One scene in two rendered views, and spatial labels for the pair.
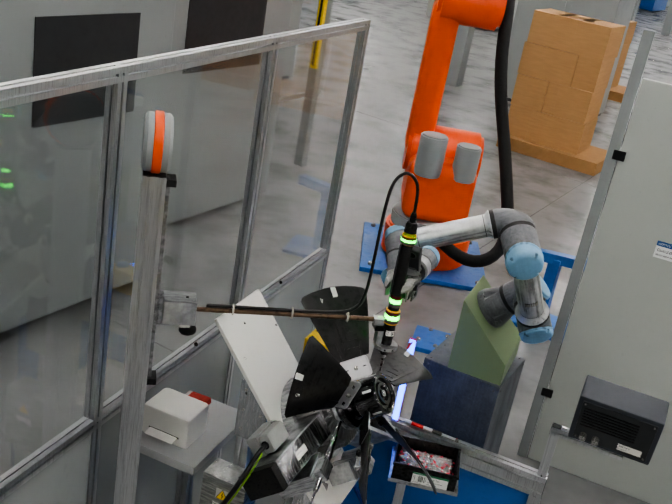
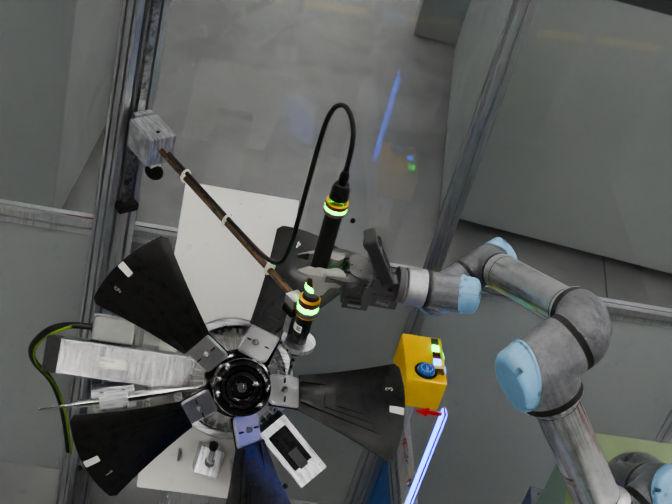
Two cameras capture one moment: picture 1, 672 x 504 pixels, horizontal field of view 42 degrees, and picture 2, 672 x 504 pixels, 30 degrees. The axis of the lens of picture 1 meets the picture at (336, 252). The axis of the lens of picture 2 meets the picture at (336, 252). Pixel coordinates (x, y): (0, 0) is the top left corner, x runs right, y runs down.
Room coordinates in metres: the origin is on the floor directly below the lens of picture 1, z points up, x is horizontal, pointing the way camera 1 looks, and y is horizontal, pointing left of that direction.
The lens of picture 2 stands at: (1.38, -1.86, 3.00)
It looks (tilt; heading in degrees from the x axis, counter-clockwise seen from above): 37 degrees down; 59
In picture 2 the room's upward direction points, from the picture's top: 16 degrees clockwise
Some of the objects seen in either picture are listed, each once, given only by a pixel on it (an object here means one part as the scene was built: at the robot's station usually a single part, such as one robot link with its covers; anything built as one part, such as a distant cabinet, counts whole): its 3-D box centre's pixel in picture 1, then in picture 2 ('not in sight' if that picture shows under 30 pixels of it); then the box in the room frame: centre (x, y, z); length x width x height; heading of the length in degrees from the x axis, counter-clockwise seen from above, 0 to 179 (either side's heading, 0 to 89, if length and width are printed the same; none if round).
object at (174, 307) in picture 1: (176, 307); (150, 138); (2.18, 0.41, 1.41); 0.10 x 0.07 x 0.08; 106
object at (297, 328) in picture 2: (398, 285); (319, 267); (2.35, -0.20, 1.52); 0.04 x 0.04 x 0.46
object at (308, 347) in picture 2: (385, 332); (299, 323); (2.34, -0.19, 1.37); 0.09 x 0.07 x 0.10; 106
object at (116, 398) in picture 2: (323, 469); (113, 399); (2.02, -0.07, 1.08); 0.07 x 0.04 x 0.06; 171
